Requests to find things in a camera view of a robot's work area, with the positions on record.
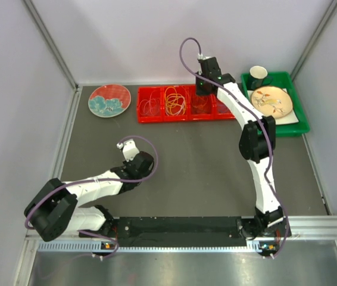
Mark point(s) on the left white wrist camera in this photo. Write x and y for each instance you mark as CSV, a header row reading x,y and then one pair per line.
x,y
129,149

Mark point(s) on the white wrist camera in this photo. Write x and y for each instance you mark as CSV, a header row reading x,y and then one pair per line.
x,y
202,57
129,149

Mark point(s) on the white green cup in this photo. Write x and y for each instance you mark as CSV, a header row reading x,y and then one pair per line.
x,y
258,77

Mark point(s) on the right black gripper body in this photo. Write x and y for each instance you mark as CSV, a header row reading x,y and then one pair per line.
x,y
200,86

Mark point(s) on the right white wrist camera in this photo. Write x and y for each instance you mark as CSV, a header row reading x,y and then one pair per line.
x,y
202,57

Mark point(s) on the beige bird pattern plate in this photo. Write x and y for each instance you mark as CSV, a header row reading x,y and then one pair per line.
x,y
271,102

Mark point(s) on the red four-compartment bin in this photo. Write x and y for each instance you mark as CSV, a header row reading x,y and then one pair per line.
x,y
178,103

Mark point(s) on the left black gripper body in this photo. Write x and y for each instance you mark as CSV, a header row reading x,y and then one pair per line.
x,y
144,174

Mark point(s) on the red blue floral plate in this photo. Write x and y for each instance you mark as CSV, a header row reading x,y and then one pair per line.
x,y
109,100

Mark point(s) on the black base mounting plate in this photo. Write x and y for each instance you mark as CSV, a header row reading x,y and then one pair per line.
x,y
227,231

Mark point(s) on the grey slotted cable duct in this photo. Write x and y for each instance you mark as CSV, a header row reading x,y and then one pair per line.
x,y
89,246

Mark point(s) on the aluminium frame right post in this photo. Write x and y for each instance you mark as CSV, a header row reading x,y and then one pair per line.
x,y
313,41

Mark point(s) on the aluminium frame left post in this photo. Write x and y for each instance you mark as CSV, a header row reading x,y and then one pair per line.
x,y
50,43

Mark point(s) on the green plastic tray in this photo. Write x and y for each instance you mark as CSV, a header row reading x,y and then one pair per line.
x,y
280,100

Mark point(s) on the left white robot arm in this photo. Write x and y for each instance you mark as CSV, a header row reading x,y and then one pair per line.
x,y
57,207

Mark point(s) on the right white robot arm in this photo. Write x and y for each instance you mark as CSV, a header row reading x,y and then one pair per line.
x,y
256,144

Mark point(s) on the aluminium frame post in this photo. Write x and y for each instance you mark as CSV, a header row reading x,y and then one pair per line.
x,y
50,43
313,41

